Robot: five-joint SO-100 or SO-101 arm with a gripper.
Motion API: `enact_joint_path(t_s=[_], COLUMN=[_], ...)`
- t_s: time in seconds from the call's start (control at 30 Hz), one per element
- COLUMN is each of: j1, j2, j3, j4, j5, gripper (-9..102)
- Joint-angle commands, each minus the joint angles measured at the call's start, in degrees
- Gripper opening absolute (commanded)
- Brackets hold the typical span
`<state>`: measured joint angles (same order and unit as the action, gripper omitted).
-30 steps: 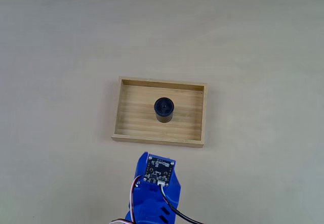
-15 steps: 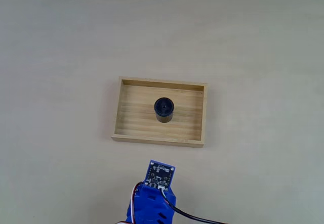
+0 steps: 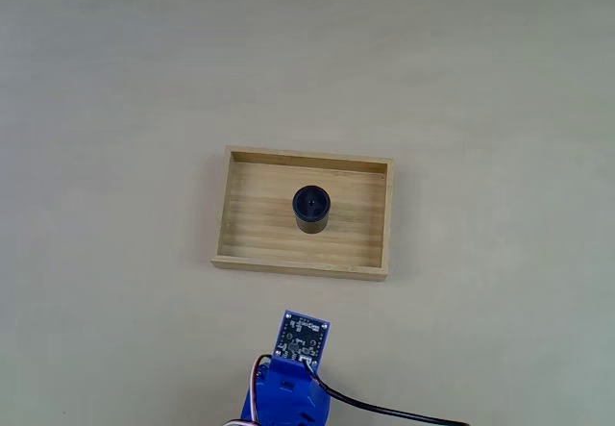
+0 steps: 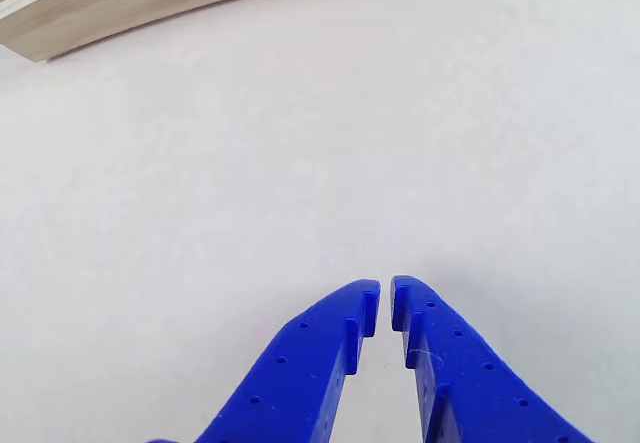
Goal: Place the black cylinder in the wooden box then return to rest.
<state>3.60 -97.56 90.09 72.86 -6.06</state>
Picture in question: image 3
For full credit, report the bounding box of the black cylinder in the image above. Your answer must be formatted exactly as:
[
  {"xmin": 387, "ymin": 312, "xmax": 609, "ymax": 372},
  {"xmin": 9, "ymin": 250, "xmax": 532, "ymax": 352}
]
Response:
[{"xmin": 291, "ymin": 184, "xmax": 333, "ymax": 236}]

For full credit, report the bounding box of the shallow wooden box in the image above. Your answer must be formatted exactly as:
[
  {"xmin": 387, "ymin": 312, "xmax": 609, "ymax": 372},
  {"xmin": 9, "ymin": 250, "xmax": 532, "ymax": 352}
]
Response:
[{"xmin": 209, "ymin": 144, "xmax": 395, "ymax": 284}]

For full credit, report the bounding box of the white and red servo wire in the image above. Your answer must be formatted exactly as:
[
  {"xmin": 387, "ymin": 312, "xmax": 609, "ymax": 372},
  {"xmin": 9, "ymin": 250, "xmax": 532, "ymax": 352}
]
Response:
[{"xmin": 225, "ymin": 354, "xmax": 270, "ymax": 426}]

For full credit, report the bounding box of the blue camera circuit board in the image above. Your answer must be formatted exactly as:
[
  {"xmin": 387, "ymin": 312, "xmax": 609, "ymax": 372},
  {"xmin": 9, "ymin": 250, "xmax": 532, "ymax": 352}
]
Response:
[{"xmin": 272, "ymin": 309, "xmax": 332, "ymax": 365}]

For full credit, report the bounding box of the black camera cable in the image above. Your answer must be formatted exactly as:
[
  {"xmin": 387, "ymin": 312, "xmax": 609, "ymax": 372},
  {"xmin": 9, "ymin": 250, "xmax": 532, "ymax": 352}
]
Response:
[{"xmin": 300, "ymin": 356, "xmax": 472, "ymax": 426}]

